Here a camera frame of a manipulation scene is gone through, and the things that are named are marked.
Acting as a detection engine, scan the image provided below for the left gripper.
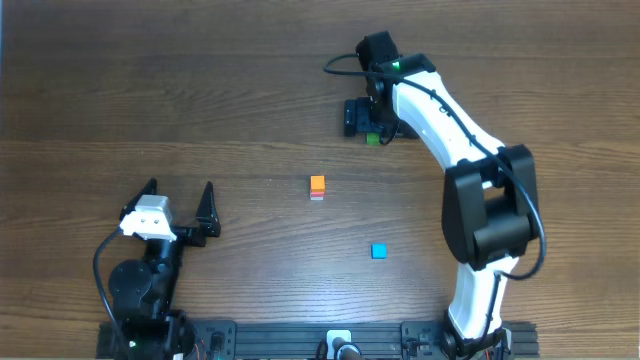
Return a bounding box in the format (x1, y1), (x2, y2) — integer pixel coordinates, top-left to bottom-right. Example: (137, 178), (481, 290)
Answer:
(118, 177), (222, 249)

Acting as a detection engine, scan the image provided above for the mounting rail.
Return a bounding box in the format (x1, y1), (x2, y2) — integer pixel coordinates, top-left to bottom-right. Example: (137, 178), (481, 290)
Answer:
(97, 319), (541, 360)

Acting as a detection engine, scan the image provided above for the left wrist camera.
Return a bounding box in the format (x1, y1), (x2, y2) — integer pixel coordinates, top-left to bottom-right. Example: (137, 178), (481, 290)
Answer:
(118, 194), (177, 242)

